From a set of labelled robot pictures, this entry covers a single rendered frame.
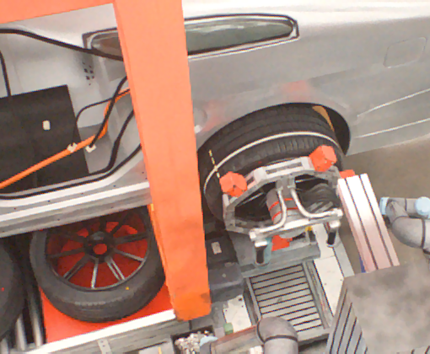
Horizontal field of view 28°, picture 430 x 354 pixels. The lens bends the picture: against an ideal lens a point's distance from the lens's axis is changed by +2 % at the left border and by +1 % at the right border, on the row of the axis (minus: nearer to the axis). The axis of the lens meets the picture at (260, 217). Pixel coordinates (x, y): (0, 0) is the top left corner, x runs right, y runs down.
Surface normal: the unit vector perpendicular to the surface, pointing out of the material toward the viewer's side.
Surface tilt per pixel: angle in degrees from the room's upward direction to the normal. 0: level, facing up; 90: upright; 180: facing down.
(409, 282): 0
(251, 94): 90
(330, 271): 0
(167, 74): 90
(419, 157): 0
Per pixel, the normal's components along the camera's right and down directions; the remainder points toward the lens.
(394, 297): 0.02, -0.47
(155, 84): 0.28, 0.85
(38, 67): 0.23, 0.35
